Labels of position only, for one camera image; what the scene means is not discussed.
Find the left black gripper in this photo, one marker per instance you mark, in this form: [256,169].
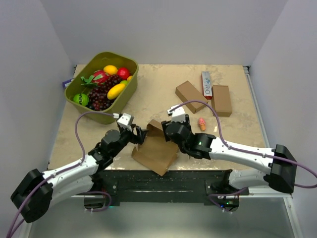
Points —
[139,138]

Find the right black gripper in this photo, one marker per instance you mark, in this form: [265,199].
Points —
[164,124]

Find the brown cardboard box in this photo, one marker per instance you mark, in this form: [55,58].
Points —
[155,153]

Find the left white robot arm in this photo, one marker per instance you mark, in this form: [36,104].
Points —
[35,192]

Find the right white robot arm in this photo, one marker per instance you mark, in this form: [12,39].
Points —
[275,168]

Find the closed brown box middle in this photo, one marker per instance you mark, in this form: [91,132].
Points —
[188,92]

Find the closed brown box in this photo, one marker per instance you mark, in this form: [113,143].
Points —
[188,92]
[221,101]

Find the closed brown box right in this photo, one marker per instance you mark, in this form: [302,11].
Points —
[221,101]

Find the toothpaste box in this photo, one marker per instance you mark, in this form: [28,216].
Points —
[206,85]

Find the pink toy ice cream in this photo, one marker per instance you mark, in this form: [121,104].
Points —
[202,124]

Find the yellow toy mango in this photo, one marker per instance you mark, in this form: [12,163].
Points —
[114,92]

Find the dark red toy grapes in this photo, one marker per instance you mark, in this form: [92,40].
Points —
[98,100]

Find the green plastic basket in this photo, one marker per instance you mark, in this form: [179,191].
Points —
[82,83]

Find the purple toy grapes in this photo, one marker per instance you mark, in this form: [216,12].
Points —
[112,81]

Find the red toy apple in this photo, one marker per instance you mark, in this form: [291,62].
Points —
[123,73]

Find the green toy watermelon ball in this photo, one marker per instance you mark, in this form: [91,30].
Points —
[81,99]

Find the pink toy dragon fruit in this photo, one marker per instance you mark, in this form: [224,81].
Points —
[100,77]

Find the yellow toy lemon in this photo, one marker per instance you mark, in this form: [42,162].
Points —
[110,69]

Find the blue white packet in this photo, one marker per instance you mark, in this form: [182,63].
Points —
[66,83]

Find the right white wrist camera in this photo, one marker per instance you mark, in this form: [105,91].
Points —
[177,114]

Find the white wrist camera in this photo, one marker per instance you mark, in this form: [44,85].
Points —
[177,114]
[125,121]

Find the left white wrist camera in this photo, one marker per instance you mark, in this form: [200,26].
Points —
[125,121]

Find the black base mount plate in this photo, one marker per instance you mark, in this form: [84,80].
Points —
[113,187]

